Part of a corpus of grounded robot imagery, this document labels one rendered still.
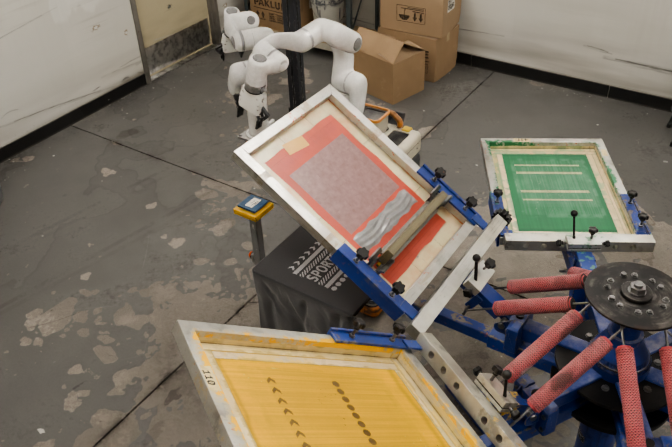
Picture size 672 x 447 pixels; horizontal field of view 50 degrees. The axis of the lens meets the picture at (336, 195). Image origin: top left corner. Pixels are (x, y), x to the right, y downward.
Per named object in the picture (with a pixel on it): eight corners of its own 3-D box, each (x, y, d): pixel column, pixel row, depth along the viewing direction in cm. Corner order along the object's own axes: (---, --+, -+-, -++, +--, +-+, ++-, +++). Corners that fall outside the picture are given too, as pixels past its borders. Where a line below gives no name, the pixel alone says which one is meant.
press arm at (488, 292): (457, 285, 253) (465, 278, 249) (465, 275, 257) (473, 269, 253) (494, 319, 251) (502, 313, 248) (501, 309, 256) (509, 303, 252)
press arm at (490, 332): (304, 270, 299) (303, 259, 295) (312, 262, 303) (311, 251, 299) (605, 397, 241) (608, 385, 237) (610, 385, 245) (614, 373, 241)
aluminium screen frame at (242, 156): (230, 157, 246) (233, 151, 244) (326, 89, 286) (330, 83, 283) (398, 318, 239) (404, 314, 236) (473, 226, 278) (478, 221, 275)
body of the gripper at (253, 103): (272, 88, 265) (267, 111, 273) (250, 75, 268) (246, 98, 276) (259, 96, 260) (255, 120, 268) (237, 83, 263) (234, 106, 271)
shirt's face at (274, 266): (252, 270, 287) (251, 269, 286) (314, 214, 316) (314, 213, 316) (353, 315, 264) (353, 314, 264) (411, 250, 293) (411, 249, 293)
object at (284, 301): (263, 346, 309) (253, 271, 285) (268, 341, 312) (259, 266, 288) (353, 391, 288) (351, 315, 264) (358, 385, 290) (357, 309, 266)
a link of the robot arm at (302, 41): (313, 53, 274) (273, 78, 263) (288, 36, 278) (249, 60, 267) (314, 35, 267) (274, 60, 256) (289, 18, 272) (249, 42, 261)
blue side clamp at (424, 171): (409, 179, 279) (418, 169, 274) (415, 173, 283) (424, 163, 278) (466, 232, 277) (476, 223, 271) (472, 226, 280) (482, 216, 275)
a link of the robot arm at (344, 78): (342, 20, 295) (378, 31, 284) (332, 107, 311) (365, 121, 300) (319, 23, 285) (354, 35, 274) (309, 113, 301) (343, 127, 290)
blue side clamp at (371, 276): (329, 259, 242) (337, 249, 237) (337, 250, 245) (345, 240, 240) (394, 321, 239) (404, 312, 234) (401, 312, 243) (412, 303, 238)
